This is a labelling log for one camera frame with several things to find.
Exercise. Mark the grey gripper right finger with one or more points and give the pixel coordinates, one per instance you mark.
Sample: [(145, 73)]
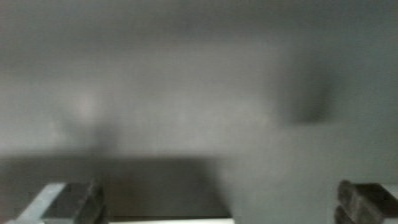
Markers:
[(367, 204)]

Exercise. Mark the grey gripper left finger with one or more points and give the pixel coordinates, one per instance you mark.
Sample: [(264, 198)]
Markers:
[(67, 204)]

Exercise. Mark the white front drawer with tag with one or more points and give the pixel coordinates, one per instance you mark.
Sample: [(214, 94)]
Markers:
[(216, 102)]

